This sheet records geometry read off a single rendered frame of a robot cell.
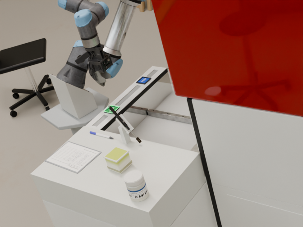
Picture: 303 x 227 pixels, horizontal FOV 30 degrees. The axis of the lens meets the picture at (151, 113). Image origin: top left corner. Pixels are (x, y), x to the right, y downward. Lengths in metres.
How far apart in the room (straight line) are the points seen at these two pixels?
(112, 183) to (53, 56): 3.71
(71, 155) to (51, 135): 2.09
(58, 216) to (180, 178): 0.63
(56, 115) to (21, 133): 1.67
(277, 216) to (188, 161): 0.40
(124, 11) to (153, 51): 2.49
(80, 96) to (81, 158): 0.59
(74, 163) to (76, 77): 0.65
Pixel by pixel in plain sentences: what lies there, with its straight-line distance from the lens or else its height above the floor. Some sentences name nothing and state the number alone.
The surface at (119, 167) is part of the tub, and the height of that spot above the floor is 1.00.
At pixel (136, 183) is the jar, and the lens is 2.01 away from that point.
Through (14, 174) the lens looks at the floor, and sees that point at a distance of 4.25.
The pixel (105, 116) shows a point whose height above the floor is 0.96.
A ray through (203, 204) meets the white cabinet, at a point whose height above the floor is 0.74.
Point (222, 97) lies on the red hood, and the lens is 1.96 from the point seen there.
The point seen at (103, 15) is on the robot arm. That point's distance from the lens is 2.49.
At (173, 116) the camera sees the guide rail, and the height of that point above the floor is 0.84.
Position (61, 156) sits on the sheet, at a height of 0.97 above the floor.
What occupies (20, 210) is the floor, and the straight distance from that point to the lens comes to 3.90.
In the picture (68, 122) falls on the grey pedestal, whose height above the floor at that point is 0.82.
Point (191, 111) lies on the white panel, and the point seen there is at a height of 1.16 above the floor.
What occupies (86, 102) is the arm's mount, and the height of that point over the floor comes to 0.89.
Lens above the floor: 2.29
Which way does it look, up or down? 32 degrees down
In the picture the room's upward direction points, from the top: 16 degrees counter-clockwise
